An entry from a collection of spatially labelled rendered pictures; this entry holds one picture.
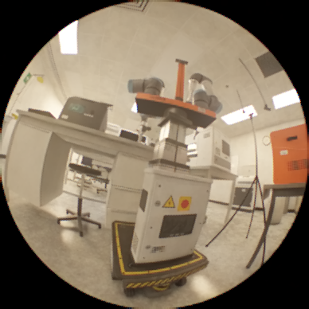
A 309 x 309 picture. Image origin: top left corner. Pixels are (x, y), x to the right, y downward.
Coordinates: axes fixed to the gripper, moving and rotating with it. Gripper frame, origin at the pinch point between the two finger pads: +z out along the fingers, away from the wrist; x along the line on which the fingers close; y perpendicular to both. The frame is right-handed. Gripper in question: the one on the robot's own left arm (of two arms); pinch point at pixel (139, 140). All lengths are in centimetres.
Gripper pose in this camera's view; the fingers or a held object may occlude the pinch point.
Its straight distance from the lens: 110.1
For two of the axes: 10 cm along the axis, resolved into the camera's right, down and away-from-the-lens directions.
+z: -1.9, 9.6, -2.1
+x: 4.4, -1.1, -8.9
